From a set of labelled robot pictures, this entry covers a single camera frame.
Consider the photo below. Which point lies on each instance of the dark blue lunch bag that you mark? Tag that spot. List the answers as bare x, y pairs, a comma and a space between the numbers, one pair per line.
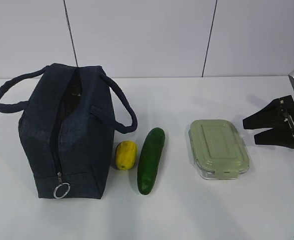
69, 117

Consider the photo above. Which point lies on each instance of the yellow toy fruit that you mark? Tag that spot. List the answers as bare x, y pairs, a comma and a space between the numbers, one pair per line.
125, 155

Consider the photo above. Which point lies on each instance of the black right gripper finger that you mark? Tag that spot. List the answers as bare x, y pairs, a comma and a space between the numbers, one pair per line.
271, 116
271, 137

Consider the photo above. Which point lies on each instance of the green cucumber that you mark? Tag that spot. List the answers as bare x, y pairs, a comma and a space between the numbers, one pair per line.
149, 160

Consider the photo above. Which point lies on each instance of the green lid glass food container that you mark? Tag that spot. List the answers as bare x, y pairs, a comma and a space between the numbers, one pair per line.
219, 152

